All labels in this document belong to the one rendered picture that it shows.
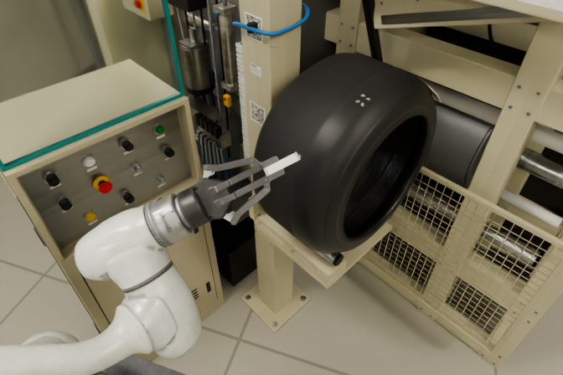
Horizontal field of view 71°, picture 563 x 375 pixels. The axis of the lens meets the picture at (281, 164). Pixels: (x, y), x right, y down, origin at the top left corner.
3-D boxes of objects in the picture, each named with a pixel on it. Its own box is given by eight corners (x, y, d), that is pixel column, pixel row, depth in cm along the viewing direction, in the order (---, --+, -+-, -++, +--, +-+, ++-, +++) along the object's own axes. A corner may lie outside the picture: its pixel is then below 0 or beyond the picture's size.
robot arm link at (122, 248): (150, 195, 79) (181, 252, 81) (80, 230, 79) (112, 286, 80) (135, 207, 68) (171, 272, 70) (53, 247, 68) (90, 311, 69)
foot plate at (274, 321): (240, 298, 214) (240, 296, 212) (276, 269, 228) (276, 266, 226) (274, 333, 199) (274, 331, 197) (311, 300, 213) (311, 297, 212)
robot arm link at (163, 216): (138, 207, 69) (168, 192, 70) (152, 200, 78) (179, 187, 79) (162, 253, 70) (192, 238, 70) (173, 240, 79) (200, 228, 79)
